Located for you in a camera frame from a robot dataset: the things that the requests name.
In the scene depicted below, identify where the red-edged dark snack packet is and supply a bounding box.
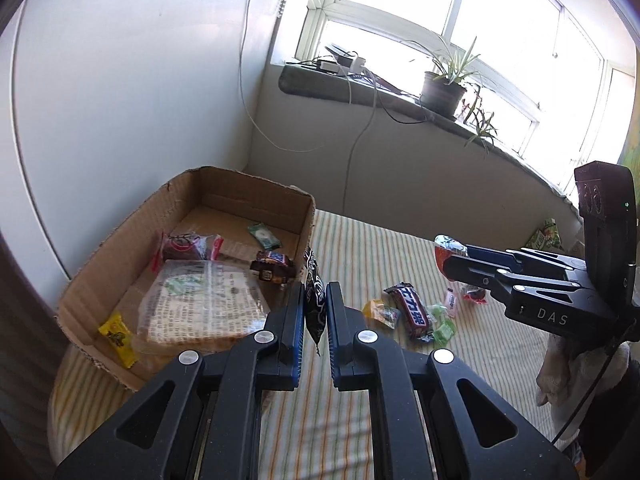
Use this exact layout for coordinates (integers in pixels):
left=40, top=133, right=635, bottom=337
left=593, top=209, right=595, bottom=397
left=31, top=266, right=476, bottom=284
left=460, top=282, right=488, bottom=306
left=159, top=231, right=224, bottom=262

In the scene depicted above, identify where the striped bed sheet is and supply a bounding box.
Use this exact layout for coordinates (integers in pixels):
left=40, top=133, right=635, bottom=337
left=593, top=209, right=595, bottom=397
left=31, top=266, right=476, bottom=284
left=47, top=209, right=586, bottom=480

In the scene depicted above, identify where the person's right forearm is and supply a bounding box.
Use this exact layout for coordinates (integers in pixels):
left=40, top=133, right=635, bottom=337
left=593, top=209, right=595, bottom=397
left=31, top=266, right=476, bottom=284
left=536, top=332, right=631, bottom=409

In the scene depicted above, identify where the white power adapter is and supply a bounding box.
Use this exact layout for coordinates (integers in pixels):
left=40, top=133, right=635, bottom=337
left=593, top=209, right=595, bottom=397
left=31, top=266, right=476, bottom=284
left=316, top=57, right=369, bottom=77

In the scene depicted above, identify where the black white snack packet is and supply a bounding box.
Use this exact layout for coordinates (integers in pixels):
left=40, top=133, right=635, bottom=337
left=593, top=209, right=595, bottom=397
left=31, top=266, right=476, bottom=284
left=302, top=246, right=329, bottom=357

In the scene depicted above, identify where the potted spider plant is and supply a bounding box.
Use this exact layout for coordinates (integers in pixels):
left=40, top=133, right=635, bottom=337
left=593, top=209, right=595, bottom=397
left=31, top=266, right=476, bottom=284
left=407, top=35, right=501, bottom=155

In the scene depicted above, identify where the white cabinet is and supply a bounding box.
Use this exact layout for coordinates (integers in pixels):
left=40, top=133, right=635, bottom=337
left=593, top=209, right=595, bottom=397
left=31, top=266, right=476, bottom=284
left=0, top=0, right=287, bottom=283

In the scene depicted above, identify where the red bar with blue print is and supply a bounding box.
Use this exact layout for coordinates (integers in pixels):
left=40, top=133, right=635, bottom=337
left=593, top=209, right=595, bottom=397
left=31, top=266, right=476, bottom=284
left=384, top=283, right=435, bottom=340

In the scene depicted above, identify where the clear bag of crackers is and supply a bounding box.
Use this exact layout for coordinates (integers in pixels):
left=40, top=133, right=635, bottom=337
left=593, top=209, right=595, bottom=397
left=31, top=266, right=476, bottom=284
left=136, top=259, right=271, bottom=356

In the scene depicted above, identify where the brown chocolate bar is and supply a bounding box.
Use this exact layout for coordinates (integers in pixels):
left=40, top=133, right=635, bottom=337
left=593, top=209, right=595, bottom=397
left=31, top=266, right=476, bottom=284
left=250, top=251, right=297, bottom=285

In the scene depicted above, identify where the yellow clear candy packet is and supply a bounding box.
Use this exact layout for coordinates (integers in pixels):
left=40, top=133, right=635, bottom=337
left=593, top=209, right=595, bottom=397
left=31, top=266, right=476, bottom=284
left=363, top=299, right=402, bottom=330

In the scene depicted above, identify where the green printed bag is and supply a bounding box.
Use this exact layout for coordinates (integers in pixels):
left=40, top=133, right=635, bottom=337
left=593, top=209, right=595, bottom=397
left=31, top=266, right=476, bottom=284
left=523, top=218, right=564, bottom=252

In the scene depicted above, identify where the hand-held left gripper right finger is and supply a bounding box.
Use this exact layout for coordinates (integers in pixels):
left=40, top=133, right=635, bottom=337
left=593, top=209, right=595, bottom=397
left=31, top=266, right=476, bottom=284
left=325, top=280, right=581, bottom=480

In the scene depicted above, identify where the thin white wall cord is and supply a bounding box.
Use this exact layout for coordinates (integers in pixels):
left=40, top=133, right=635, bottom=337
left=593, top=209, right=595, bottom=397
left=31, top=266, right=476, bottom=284
left=238, top=0, right=327, bottom=154

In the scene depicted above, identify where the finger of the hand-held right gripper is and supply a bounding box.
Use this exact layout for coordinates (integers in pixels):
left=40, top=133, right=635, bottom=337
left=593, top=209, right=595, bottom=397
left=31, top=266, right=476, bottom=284
left=465, top=245, right=587, bottom=282
left=442, top=255, right=582, bottom=307

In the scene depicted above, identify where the white power cable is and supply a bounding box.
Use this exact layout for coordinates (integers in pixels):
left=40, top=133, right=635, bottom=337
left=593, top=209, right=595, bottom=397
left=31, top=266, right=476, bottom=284
left=344, top=67, right=382, bottom=214

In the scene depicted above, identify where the grey windowsill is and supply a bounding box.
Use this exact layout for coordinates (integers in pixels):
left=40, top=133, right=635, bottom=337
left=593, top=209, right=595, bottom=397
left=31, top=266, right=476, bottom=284
left=278, top=62, right=586, bottom=211

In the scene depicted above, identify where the white framed window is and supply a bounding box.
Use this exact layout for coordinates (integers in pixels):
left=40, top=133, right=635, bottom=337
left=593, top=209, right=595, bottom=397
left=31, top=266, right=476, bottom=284
left=295, top=0, right=640, bottom=196

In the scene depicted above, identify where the green candy packet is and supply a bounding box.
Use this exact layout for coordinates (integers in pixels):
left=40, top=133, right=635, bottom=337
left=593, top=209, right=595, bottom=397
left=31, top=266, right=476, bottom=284
left=247, top=222, right=283, bottom=251

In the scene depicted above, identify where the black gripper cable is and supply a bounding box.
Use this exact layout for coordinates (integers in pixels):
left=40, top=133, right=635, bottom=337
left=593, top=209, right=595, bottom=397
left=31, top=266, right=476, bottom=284
left=551, top=337, right=622, bottom=444

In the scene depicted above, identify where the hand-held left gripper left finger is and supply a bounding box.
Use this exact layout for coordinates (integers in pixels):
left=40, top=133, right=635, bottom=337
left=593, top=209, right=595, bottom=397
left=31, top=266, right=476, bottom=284
left=52, top=280, right=307, bottom=480

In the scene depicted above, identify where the brown cardboard box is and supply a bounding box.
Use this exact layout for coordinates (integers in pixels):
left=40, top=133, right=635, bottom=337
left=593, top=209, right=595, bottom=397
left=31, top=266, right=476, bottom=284
left=54, top=165, right=317, bottom=392

